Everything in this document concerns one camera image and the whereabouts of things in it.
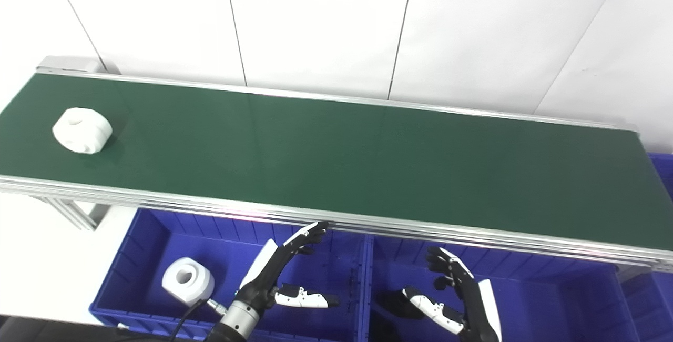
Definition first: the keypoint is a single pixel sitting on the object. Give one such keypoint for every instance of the black robot torso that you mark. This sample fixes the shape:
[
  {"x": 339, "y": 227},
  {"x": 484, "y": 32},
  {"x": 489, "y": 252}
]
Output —
[{"x": 63, "y": 330}]

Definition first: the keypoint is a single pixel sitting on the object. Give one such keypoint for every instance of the white round plastic part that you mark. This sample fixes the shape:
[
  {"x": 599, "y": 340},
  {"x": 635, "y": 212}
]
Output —
[
  {"x": 187, "y": 280},
  {"x": 82, "y": 130}
]

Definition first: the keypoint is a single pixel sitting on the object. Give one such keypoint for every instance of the green conveyor belt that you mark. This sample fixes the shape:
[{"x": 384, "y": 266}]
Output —
[
  {"x": 315, "y": 219},
  {"x": 336, "y": 158}
]

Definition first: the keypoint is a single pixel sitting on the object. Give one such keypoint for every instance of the blue plastic bin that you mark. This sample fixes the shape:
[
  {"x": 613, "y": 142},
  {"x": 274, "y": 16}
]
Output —
[
  {"x": 552, "y": 305},
  {"x": 136, "y": 279},
  {"x": 652, "y": 308}
]

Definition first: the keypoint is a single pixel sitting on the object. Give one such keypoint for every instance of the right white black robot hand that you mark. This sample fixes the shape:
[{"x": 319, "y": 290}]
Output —
[{"x": 481, "y": 310}]

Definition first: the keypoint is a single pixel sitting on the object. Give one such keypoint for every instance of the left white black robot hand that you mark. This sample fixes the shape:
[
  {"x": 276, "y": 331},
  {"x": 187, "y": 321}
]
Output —
[{"x": 265, "y": 273}]

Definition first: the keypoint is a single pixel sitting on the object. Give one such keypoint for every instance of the aluminium conveyor leg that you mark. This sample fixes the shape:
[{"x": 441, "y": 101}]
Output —
[{"x": 73, "y": 213}]

